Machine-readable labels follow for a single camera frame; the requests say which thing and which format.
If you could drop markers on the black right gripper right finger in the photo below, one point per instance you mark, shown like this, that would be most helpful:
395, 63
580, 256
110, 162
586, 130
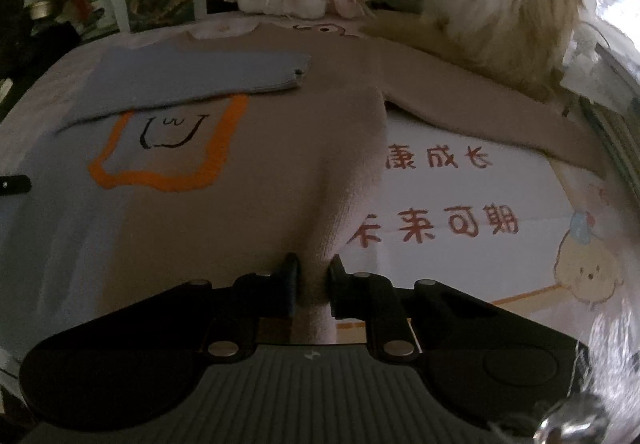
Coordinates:
372, 299

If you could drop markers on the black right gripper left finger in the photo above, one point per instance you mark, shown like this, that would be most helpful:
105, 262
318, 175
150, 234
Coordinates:
266, 305

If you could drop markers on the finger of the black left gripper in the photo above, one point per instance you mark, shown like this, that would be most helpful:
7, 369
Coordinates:
14, 184

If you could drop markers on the beige and blue knit sweater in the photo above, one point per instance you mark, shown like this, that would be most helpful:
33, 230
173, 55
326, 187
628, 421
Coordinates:
158, 160

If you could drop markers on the pink cartoon printed table mat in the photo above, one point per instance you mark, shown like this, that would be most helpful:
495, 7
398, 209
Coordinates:
504, 223

